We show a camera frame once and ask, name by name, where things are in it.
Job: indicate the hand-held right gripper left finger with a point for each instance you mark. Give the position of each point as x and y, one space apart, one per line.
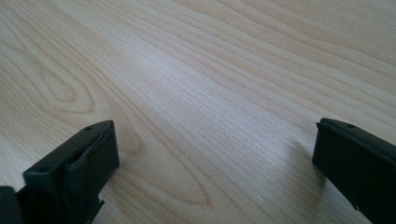
71 174

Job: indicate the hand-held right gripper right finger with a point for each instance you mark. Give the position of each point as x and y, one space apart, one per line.
358 168

